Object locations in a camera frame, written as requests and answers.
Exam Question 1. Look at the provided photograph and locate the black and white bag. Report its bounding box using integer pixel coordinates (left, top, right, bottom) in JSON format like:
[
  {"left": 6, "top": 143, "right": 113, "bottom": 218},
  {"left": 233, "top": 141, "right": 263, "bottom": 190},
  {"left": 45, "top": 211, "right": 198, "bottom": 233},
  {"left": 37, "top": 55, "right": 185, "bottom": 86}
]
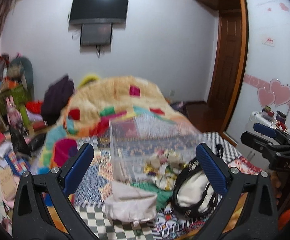
[{"left": 169, "top": 158, "right": 222, "bottom": 219}]

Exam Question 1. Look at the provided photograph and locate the white cloth pouch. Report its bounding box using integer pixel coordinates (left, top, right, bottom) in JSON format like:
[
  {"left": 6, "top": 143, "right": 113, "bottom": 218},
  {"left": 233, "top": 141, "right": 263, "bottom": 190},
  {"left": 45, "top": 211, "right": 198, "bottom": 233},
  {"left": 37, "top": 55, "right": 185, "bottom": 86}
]
[{"left": 104, "top": 181, "right": 157, "bottom": 225}]

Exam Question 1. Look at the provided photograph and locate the green knitted cloth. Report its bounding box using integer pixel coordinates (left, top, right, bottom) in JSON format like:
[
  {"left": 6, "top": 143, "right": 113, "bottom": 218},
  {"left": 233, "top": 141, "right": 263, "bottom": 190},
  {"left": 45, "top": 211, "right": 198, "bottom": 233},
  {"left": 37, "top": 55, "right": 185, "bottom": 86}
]
[{"left": 130, "top": 182, "right": 172, "bottom": 211}]

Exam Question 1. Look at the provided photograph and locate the floral printed cloth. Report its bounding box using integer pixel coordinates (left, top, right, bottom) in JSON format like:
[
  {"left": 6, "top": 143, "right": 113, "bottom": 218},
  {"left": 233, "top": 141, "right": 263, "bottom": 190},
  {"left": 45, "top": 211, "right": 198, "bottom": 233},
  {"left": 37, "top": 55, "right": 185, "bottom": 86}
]
[{"left": 144, "top": 150, "right": 186, "bottom": 191}]

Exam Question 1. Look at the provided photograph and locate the clear plastic storage box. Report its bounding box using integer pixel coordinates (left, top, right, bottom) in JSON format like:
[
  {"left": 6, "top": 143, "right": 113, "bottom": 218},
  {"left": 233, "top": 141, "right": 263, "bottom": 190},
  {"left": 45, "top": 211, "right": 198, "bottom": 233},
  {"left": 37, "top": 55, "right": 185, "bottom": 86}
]
[{"left": 109, "top": 113, "right": 207, "bottom": 181}]

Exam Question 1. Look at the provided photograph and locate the hand holding second gripper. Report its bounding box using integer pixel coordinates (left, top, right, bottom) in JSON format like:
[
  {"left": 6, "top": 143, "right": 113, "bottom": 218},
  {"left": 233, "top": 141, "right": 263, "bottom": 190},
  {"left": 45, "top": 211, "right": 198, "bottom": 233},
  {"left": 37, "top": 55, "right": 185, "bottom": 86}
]
[{"left": 270, "top": 171, "right": 288, "bottom": 205}]

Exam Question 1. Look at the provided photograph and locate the white suitcase with stickers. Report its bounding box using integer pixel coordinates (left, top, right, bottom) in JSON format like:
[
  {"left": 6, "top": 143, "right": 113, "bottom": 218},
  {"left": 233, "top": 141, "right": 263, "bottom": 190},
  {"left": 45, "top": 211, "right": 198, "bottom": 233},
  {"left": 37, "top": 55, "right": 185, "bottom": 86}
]
[{"left": 246, "top": 105, "right": 290, "bottom": 134}]

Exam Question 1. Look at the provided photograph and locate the white wardrobe with hearts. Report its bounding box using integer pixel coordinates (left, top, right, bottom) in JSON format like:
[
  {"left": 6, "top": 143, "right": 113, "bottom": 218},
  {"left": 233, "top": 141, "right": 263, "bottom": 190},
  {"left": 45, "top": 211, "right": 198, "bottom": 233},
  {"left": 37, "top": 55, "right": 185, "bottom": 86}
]
[{"left": 226, "top": 0, "right": 290, "bottom": 143}]

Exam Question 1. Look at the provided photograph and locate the brown wooden door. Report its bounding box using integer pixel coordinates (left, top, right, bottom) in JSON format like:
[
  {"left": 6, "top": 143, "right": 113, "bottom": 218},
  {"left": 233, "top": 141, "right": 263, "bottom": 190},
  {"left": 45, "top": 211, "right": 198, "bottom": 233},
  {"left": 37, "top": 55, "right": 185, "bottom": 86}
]
[{"left": 207, "top": 0, "right": 247, "bottom": 133}]

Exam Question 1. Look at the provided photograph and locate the black plastic bag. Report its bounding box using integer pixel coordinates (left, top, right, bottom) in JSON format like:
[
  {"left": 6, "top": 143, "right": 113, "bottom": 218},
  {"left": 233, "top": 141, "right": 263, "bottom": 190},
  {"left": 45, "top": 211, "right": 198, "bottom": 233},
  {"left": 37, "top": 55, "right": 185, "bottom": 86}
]
[{"left": 9, "top": 127, "right": 47, "bottom": 157}]

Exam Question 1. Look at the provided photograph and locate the patterned patchwork bed sheet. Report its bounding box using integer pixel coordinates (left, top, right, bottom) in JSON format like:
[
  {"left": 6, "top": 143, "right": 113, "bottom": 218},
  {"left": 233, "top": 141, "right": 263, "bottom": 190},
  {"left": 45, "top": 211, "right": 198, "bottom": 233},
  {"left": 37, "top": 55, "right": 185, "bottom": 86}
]
[{"left": 37, "top": 129, "right": 264, "bottom": 240}]

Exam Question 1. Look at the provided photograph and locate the pink rabbit plush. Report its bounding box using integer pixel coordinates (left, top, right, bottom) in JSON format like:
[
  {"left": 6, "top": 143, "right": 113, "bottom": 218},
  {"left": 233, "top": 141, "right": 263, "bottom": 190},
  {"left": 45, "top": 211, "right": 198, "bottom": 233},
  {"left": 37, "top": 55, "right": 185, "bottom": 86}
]
[{"left": 6, "top": 95, "right": 23, "bottom": 131}]

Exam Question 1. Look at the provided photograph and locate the red cloth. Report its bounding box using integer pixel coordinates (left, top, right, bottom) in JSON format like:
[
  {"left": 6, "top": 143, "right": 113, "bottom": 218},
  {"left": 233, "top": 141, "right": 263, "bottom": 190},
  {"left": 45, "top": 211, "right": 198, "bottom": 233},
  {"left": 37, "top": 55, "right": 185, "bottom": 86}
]
[{"left": 25, "top": 101, "right": 43, "bottom": 114}]

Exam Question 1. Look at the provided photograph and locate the colourful fleece blanket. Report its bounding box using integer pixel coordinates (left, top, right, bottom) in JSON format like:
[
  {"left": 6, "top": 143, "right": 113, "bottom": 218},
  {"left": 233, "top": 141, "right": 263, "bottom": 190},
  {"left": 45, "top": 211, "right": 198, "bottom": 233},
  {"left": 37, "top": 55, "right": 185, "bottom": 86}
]
[{"left": 38, "top": 76, "right": 186, "bottom": 174}]

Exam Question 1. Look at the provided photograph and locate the green cardboard box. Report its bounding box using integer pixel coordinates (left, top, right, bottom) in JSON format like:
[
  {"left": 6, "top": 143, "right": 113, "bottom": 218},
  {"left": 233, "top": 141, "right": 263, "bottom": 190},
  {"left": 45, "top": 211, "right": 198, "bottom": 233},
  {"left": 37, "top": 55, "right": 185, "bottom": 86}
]
[{"left": 0, "top": 84, "right": 33, "bottom": 128}]

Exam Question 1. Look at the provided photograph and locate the dark purple garment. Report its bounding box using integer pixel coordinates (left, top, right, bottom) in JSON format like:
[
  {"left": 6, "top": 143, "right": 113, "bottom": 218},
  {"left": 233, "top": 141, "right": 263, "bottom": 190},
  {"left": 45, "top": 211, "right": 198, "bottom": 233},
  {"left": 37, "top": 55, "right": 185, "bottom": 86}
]
[{"left": 41, "top": 75, "right": 74, "bottom": 126}]

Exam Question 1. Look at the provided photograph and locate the yellow plush behind blanket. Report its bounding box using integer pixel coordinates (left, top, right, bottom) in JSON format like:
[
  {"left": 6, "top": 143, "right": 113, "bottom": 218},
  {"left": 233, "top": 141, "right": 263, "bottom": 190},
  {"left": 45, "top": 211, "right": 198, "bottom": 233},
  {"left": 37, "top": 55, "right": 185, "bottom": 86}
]
[{"left": 78, "top": 74, "right": 100, "bottom": 88}]

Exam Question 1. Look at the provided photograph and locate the grey plush toy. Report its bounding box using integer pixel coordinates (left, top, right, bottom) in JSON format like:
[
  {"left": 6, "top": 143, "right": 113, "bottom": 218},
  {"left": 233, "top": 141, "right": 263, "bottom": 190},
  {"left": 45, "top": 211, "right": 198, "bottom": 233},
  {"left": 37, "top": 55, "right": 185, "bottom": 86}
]
[{"left": 7, "top": 56, "right": 33, "bottom": 91}]

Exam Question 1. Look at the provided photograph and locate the grey box under television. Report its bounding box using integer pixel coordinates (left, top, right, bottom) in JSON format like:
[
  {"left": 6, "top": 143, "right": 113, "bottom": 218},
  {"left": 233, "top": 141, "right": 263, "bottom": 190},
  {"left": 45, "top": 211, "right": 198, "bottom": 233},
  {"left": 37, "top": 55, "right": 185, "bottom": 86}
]
[{"left": 80, "top": 23, "right": 113, "bottom": 47}]

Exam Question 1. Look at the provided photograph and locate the black wall television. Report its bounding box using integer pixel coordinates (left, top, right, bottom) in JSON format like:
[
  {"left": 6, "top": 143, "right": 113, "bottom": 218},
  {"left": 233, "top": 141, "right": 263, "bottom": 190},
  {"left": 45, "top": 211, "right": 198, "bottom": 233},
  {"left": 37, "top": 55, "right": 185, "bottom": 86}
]
[{"left": 69, "top": 0, "right": 129, "bottom": 25}]

